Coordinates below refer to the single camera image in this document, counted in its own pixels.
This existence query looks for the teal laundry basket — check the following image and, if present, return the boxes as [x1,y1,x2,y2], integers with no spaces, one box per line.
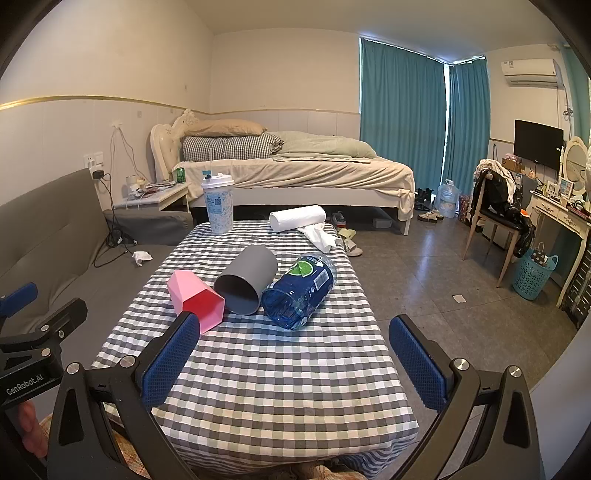
[511,249,559,301]

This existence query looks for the grey sofa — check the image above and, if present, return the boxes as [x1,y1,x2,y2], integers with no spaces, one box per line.
[0,167,195,416]

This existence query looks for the narrow teal curtain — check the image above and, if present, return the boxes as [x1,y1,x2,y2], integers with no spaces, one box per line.
[444,55,491,186]

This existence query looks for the pink faceted cup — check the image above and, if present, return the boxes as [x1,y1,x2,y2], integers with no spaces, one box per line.
[167,270,226,334]

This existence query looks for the white bed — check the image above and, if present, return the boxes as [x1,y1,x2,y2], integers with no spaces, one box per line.
[150,109,417,236]

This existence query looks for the white lidded tumbler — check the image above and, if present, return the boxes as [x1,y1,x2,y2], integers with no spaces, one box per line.
[201,171,235,235]

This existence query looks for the white nightstand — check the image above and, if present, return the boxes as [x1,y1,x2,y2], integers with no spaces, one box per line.
[113,181,191,213]

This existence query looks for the black television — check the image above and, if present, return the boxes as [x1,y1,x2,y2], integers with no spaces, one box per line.
[514,119,565,171]

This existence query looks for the grey cup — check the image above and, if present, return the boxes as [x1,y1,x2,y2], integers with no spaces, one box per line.
[213,245,279,316]

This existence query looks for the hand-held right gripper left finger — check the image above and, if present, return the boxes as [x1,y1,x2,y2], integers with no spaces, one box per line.
[46,311,205,480]

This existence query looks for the dark checkered quilt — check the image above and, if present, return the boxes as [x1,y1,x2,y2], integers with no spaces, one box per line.
[181,131,285,162]

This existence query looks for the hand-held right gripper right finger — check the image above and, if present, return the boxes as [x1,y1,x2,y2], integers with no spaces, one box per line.
[388,314,549,480]

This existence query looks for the white dressing table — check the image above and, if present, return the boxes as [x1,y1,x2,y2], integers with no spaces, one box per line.
[528,181,591,309]

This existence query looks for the pale green blanket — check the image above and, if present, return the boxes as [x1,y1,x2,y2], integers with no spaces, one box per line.
[265,130,378,163]

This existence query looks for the large water jug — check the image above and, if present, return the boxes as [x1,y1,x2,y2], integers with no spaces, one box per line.
[435,179,461,219]

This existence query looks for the white paper towel roll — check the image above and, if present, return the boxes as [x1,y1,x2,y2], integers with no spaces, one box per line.
[270,205,327,233]

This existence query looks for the wooden leg chair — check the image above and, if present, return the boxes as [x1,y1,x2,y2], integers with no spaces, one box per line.
[462,168,533,288]

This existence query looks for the white air conditioner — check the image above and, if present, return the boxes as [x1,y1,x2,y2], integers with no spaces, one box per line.
[501,58,564,89]

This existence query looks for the pale slippers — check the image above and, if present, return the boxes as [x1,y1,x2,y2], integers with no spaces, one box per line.
[336,228,364,257]

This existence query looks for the oval white mirror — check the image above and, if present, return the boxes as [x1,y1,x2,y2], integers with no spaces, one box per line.
[560,137,590,184]

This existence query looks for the black jacket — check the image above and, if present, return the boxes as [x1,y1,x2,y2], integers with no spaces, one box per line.
[479,170,537,259]

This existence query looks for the tan pillow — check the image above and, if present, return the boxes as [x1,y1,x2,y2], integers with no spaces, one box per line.
[183,119,268,138]

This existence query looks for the blue label plastic bottle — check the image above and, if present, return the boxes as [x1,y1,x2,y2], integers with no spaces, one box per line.
[261,253,337,330]

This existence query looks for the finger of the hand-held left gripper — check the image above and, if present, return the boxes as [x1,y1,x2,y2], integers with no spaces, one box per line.
[0,282,39,320]
[0,298,89,365]

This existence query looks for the black charger cable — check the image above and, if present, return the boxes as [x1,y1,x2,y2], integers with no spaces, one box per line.
[92,170,138,269]

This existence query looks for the grey checkered tablecloth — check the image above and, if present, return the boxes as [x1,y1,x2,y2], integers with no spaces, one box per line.
[90,220,420,468]

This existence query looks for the wide teal curtain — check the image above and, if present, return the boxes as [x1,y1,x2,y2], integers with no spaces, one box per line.
[359,37,448,175]

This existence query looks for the person's left hand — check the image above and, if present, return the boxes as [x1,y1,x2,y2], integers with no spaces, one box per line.
[17,400,49,459]

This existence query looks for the white clothes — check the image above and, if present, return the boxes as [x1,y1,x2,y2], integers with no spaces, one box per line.
[475,159,517,205]

